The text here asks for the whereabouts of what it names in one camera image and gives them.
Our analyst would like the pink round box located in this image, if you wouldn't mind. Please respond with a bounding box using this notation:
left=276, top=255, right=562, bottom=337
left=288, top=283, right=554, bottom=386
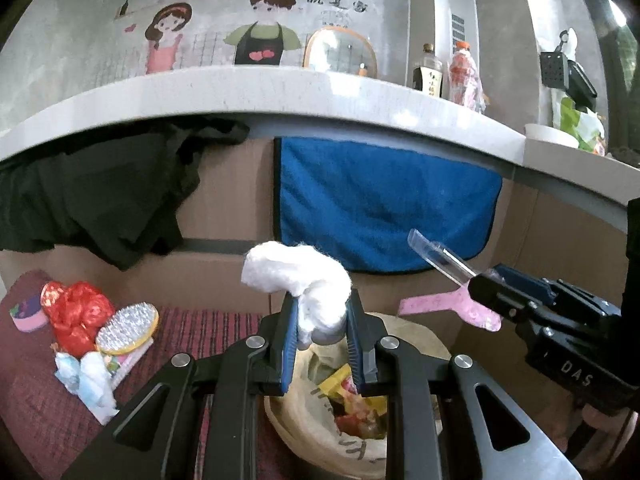
left=9, top=296, right=46, bottom=333

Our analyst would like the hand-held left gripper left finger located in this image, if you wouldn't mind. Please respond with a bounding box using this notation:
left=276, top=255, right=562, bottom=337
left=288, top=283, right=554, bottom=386
left=60, top=292, right=301, bottom=480

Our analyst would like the red drink bottle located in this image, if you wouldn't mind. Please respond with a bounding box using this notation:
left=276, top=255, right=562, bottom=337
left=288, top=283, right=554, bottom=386
left=447, top=41, right=486, bottom=113

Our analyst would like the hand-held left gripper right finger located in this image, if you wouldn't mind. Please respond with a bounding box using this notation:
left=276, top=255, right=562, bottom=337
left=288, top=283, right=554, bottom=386
left=345, top=287, right=583, bottom=480

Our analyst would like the cartoon wall sticker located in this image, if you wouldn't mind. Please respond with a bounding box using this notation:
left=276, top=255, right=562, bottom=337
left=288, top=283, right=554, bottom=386
left=115, top=0, right=371, bottom=73

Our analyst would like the white tissue wad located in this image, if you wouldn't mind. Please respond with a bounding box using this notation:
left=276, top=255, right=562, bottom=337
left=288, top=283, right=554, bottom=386
left=241, top=241, right=353, bottom=346

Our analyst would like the glittery oval hair brush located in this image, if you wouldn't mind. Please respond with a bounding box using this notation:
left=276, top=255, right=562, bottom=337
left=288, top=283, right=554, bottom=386
left=95, top=301, right=160, bottom=356

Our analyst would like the red plastic bag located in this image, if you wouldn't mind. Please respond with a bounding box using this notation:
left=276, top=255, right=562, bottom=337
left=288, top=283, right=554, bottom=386
left=41, top=281, right=116, bottom=356

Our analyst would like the pink packet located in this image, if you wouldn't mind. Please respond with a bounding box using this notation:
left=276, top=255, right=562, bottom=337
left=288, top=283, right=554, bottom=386
left=107, top=339, right=154, bottom=391

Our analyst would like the green white plastic bag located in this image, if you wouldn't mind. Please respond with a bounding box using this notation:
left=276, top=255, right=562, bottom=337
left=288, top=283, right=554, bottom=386
left=552, top=97, right=606, bottom=156

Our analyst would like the person's right hand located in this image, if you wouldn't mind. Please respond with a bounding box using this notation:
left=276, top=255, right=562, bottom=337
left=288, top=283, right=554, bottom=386
left=570, top=406, right=640, bottom=467

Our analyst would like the black cloth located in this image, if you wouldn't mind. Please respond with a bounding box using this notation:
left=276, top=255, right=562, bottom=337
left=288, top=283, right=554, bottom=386
left=0, top=116, right=251, bottom=272

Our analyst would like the yellow plastic bin bag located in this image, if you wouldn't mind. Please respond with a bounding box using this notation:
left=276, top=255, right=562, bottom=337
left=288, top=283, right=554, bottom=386
left=262, top=311, right=451, bottom=480

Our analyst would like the yellow snack packet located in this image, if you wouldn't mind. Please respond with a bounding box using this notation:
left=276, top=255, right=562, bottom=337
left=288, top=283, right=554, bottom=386
left=317, top=364, right=390, bottom=413

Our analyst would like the pink glitter plastic piece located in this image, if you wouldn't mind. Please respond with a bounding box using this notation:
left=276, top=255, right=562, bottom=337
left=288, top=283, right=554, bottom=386
left=399, top=290, right=502, bottom=333

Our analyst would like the round wooden framed mirror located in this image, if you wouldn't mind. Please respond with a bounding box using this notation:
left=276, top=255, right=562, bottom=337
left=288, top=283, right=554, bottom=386
left=302, top=26, right=378, bottom=78

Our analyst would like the clear plastic tube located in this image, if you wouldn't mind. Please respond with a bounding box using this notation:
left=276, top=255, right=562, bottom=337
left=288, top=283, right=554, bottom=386
left=407, top=228, right=478, bottom=286

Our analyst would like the red striped tablecloth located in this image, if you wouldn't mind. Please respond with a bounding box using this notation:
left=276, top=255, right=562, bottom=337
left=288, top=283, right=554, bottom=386
left=0, top=270, right=281, bottom=480

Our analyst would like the blue towel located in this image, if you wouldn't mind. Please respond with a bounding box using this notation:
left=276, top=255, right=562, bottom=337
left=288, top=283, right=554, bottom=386
left=272, top=136, right=503, bottom=275

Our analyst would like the white bowl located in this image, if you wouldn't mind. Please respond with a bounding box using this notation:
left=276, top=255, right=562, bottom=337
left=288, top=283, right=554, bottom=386
left=524, top=123, right=581, bottom=149

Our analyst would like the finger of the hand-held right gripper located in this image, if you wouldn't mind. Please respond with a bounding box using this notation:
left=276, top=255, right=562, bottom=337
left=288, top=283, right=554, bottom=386
left=467, top=272, right=556, bottom=331
left=492, top=263, right=621, bottom=318

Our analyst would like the grey stone countertop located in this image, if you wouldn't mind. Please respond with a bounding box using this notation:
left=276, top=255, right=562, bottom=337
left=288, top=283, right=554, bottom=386
left=0, top=71, right=640, bottom=226

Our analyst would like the dark sauce bottle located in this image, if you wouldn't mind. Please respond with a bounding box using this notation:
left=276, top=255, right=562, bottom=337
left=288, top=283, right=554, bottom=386
left=412, top=42, right=444, bottom=100

